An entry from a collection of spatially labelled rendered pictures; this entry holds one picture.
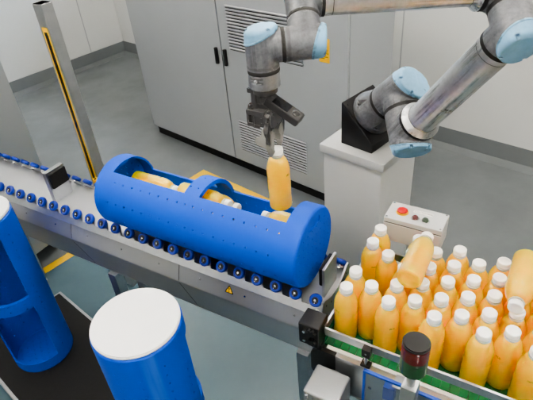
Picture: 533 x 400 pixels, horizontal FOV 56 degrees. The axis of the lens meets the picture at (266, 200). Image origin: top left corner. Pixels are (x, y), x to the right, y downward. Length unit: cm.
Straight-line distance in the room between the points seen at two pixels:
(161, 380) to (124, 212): 65
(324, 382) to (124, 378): 59
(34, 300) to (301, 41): 174
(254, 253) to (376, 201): 76
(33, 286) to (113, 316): 91
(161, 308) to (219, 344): 123
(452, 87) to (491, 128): 260
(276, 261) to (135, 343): 49
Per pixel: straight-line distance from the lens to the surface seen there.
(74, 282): 347
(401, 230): 181
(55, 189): 247
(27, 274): 248
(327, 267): 167
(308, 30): 138
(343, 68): 310
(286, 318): 178
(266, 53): 136
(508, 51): 154
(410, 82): 201
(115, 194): 196
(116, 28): 720
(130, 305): 168
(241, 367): 274
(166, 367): 162
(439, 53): 424
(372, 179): 216
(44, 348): 294
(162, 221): 182
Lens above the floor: 221
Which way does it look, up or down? 36 degrees down
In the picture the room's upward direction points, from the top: 6 degrees counter-clockwise
